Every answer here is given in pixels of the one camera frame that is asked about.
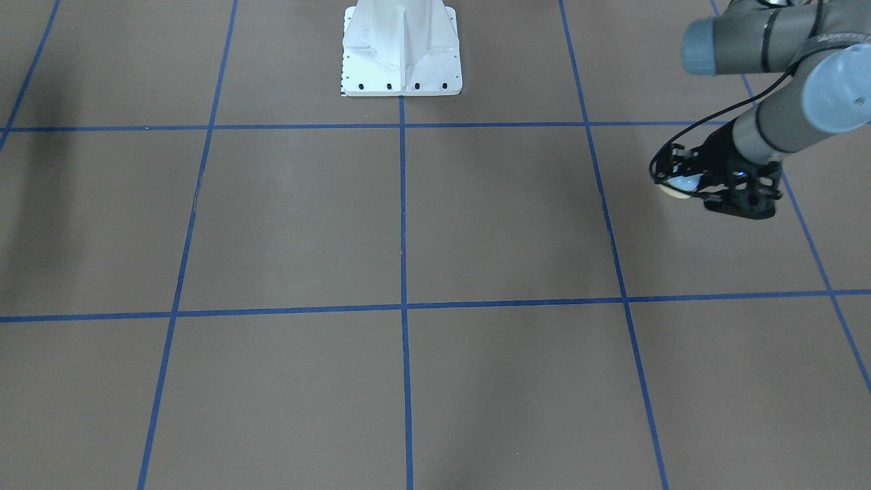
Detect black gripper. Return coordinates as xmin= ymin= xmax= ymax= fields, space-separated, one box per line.
xmin=663 ymin=125 xmax=756 ymax=187

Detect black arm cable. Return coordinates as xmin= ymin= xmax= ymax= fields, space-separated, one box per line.
xmin=649 ymin=41 xmax=851 ymax=186

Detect white camera pole base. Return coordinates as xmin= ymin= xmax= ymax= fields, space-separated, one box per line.
xmin=340 ymin=1 xmax=463 ymax=97

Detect blue and cream bell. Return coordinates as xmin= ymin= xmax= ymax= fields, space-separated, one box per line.
xmin=659 ymin=174 xmax=705 ymax=199

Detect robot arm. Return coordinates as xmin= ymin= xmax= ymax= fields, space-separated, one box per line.
xmin=649 ymin=1 xmax=869 ymax=198

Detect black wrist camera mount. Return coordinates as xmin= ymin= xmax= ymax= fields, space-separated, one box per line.
xmin=700 ymin=161 xmax=782 ymax=220

